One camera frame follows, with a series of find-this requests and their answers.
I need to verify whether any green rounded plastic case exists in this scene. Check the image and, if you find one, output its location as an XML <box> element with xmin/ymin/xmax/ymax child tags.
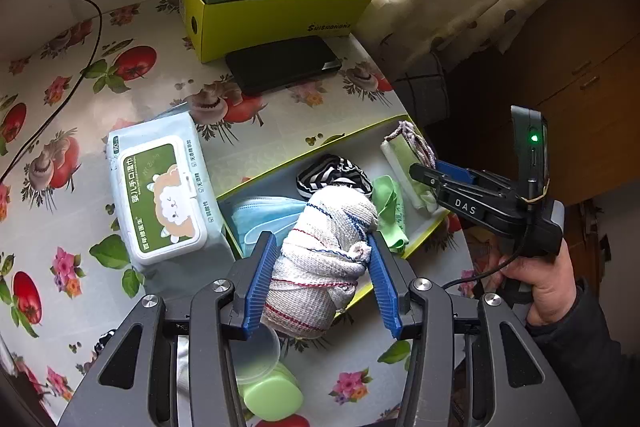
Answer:
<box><xmin>238</xmin><ymin>362</ymin><xmax>304</xmax><ymax>421</ymax></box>

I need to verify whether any black smartphone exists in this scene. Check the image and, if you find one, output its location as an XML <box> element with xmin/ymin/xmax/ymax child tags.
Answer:
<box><xmin>224</xmin><ymin>36</ymin><xmax>342</xmax><ymax>96</ymax></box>

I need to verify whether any person's right hand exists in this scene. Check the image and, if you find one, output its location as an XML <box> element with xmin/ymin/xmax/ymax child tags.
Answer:
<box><xmin>483</xmin><ymin>239</ymin><xmax>577</xmax><ymax>326</ymax></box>

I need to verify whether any black white striped sock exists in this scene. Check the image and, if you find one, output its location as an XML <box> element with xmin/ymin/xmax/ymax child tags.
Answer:
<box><xmin>296</xmin><ymin>154</ymin><xmax>373</xmax><ymax>199</ymax></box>

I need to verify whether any green microfibre cloth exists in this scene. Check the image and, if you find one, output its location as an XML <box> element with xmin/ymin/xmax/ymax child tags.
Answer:
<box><xmin>371</xmin><ymin>176</ymin><xmax>409</xmax><ymax>254</ymax></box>

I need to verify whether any green wet wipes pack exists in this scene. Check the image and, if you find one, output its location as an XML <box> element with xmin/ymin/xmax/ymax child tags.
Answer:
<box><xmin>106</xmin><ymin>112</ymin><xmax>233</xmax><ymax>270</ymax></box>

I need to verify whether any light blue face mask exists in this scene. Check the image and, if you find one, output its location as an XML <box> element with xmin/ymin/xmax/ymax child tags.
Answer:
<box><xmin>231</xmin><ymin>196</ymin><xmax>306</xmax><ymax>258</ymax></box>

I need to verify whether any black cable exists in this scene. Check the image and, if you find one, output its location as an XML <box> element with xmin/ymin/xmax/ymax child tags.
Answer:
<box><xmin>0</xmin><ymin>0</ymin><xmax>104</xmax><ymax>183</ymax></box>

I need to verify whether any white knit glove ball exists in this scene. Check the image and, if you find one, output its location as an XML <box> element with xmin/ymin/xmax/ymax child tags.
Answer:
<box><xmin>262</xmin><ymin>185</ymin><xmax>378</xmax><ymax>339</ymax></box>

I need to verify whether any yellow green shoe box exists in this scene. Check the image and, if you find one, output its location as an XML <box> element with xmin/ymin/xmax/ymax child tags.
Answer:
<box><xmin>179</xmin><ymin>0</ymin><xmax>371</xmax><ymax>63</ymax></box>

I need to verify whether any red edged green washcloth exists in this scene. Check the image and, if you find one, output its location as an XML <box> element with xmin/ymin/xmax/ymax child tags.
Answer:
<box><xmin>380</xmin><ymin>120</ymin><xmax>438</xmax><ymax>213</ymax></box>

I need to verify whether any yellow green shallow box lid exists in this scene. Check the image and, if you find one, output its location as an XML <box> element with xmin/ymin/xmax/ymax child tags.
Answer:
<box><xmin>214</xmin><ymin>112</ymin><xmax>452</xmax><ymax>320</ymax></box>

